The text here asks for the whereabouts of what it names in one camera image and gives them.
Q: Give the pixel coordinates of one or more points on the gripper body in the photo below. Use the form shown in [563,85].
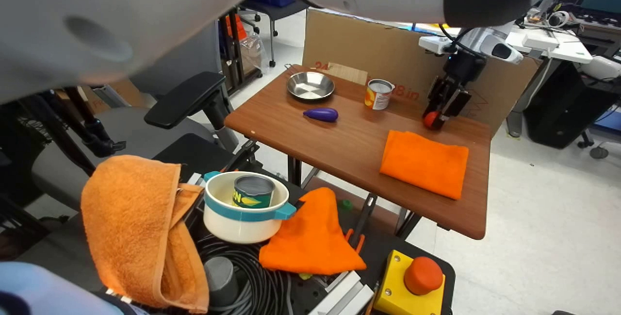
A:
[463,67]

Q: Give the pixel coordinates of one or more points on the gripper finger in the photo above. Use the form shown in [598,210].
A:
[438,92]
[458,102]

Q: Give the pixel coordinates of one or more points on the orange ball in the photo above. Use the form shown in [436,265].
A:
[430,120]

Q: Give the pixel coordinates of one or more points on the silver plate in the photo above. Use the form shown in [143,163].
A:
[310,85]

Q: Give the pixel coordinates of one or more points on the orange and white can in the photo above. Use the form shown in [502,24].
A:
[378,95]

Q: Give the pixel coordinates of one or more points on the orange cloth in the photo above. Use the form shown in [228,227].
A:
[313,240]
[424,163]

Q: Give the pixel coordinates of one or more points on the cardboard sheet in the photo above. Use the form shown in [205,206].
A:
[378,48]

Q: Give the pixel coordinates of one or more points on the white desk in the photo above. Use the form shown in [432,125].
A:
[563,50]

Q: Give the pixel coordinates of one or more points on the black computer tower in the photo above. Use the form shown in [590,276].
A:
[563,106]

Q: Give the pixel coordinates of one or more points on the headphones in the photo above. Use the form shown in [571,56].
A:
[559,18]

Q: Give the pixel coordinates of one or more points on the purple toy eggplant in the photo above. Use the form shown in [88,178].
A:
[322,114]

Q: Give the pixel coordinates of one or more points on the orange clamp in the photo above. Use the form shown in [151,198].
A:
[355,240]

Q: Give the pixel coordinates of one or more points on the dark office chair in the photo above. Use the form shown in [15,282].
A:
[274,10]

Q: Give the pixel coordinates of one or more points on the yellow emergency stop button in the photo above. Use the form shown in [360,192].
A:
[410,286]

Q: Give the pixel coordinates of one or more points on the clear plastic bag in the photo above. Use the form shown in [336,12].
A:
[252,53]

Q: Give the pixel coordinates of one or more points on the green can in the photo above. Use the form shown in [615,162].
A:
[253,193]

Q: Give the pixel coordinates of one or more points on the aluminium profile bars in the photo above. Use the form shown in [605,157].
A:
[342,295]

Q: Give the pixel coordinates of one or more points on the white pot with teal band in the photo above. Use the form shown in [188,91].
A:
[237,223]

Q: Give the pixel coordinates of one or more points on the grey cylinder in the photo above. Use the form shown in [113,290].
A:
[220,278]

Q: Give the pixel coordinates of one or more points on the grey office chair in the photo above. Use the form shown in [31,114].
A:
[131,130]

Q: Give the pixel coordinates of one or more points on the orange terry towel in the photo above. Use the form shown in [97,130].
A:
[131,223]

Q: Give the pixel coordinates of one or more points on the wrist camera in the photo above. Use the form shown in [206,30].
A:
[435,44]

